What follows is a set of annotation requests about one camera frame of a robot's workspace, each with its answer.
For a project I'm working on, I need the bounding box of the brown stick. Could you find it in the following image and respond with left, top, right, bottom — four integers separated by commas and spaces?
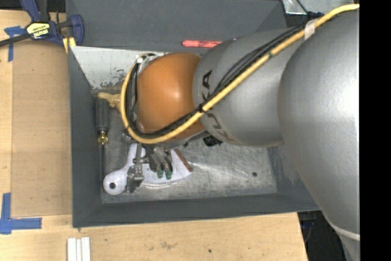
173, 148, 194, 173

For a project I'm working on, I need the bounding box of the red flat block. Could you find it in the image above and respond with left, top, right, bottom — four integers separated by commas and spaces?
181, 40, 223, 49

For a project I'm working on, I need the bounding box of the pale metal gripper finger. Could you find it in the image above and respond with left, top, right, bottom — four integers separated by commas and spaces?
125, 165, 137, 194
135, 165, 145, 188

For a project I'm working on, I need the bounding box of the black cylinder on white bracket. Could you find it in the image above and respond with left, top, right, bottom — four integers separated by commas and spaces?
93, 91, 122, 191

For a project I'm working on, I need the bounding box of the grey metal bin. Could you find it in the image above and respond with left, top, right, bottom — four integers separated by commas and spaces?
64, 0, 322, 229

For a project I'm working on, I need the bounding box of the pale wood board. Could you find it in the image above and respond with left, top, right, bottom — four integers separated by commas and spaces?
10, 10, 75, 219

